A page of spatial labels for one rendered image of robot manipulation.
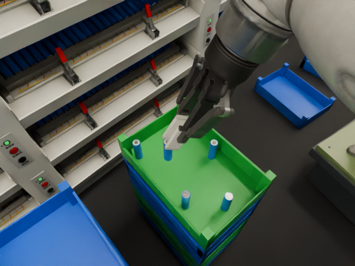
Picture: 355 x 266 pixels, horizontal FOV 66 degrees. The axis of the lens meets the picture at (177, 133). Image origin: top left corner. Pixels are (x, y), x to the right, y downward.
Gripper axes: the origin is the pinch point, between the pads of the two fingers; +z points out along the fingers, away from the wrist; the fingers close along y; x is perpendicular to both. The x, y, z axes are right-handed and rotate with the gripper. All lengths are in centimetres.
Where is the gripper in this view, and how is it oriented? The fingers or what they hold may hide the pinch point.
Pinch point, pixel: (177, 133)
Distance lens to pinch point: 51.9
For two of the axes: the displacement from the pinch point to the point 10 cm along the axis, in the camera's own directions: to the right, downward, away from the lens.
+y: -2.3, -8.0, 5.6
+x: -8.7, -0.8, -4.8
